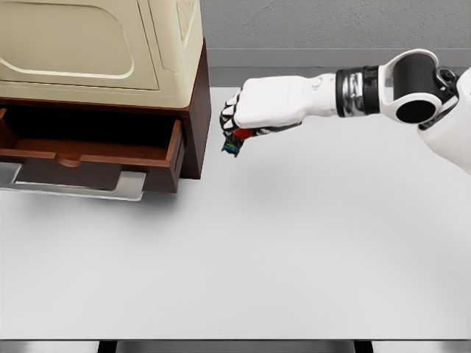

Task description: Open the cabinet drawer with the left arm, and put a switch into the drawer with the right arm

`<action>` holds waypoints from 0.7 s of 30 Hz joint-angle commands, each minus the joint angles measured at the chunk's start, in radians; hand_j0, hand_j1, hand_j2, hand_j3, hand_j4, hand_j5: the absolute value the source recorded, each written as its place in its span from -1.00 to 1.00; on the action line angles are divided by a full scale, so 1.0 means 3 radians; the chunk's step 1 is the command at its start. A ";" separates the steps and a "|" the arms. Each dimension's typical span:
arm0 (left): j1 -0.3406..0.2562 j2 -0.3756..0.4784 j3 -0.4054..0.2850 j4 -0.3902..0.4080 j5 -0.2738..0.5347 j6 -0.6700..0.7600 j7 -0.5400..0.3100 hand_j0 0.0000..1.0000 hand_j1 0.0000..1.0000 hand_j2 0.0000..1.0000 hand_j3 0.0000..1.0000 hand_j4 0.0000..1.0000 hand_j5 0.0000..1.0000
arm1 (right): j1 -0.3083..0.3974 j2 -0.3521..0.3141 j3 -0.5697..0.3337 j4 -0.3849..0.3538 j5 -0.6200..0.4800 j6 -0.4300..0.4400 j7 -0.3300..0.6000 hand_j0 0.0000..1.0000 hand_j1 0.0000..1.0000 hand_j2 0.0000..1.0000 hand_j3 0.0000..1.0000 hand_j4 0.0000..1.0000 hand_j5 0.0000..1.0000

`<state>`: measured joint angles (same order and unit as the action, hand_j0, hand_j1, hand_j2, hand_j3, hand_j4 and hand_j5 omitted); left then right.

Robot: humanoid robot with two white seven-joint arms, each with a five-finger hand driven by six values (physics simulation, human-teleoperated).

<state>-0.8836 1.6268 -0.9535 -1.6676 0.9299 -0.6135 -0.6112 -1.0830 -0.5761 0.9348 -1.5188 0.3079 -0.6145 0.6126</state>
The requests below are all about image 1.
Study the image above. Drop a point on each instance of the cream appliance box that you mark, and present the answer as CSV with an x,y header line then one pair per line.
x,y
92,48

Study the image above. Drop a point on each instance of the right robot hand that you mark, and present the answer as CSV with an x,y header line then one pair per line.
x,y
265,101

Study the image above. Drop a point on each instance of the brown wooden drawer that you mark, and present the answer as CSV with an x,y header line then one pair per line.
x,y
92,154

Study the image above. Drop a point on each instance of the brown wooden cabinet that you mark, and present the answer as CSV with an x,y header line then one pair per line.
x,y
197,121

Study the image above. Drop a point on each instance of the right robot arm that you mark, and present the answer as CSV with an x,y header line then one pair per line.
x,y
404,92

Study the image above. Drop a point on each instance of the small red black switch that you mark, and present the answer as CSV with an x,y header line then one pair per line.
x,y
235,141

